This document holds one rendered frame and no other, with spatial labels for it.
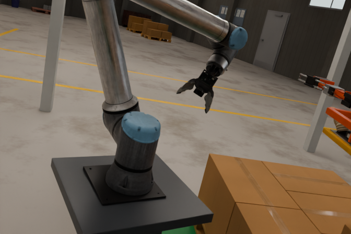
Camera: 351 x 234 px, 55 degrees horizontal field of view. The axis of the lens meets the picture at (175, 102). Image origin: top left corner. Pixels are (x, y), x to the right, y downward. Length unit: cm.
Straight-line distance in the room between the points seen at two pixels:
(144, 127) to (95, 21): 42
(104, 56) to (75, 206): 54
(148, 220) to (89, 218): 20
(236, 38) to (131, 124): 52
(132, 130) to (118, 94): 19
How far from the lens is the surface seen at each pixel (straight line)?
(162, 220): 124
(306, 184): 244
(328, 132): 137
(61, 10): 394
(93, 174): 140
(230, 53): 151
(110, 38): 127
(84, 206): 124
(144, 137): 122
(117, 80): 131
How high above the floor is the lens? 145
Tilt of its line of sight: 15 degrees down
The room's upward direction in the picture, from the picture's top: 13 degrees clockwise
